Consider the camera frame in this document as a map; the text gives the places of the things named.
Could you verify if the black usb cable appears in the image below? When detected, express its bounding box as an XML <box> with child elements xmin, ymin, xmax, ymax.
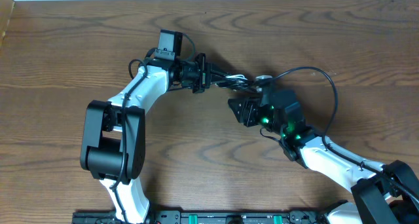
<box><xmin>215</xmin><ymin>76</ymin><xmax>263</xmax><ymax>94</ymax></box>

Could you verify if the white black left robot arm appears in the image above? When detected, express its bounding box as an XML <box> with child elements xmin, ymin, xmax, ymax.
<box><xmin>80</xmin><ymin>29</ymin><xmax>235</xmax><ymax>223</ymax></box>

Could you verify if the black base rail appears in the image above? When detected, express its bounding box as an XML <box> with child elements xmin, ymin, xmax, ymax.
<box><xmin>71</xmin><ymin>210</ymin><xmax>329</xmax><ymax>224</ymax></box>

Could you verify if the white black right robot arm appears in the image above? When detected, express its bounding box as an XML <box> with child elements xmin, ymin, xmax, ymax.
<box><xmin>228</xmin><ymin>87</ymin><xmax>418</xmax><ymax>223</ymax></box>

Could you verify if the white usb cable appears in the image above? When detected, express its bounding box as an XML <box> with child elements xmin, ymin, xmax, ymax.
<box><xmin>225</xmin><ymin>74</ymin><xmax>249</xmax><ymax>82</ymax></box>

